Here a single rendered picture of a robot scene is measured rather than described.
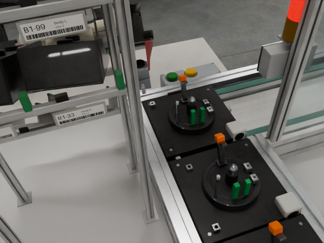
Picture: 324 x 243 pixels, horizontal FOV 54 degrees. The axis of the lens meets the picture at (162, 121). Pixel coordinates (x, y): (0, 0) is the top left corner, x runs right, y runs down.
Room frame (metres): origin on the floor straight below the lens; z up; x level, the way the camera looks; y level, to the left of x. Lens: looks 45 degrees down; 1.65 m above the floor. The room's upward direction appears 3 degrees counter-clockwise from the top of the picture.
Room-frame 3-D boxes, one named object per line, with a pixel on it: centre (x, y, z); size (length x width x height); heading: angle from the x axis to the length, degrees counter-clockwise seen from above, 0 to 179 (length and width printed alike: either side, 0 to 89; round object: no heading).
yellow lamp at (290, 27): (0.62, -0.30, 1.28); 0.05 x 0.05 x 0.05
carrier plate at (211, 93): (0.68, -0.09, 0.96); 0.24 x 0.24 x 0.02; 16
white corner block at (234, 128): (0.61, -0.21, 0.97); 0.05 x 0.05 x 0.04; 16
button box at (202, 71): (0.91, -0.11, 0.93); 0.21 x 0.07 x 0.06; 106
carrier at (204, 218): (0.44, -0.16, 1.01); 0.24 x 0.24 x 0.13; 16
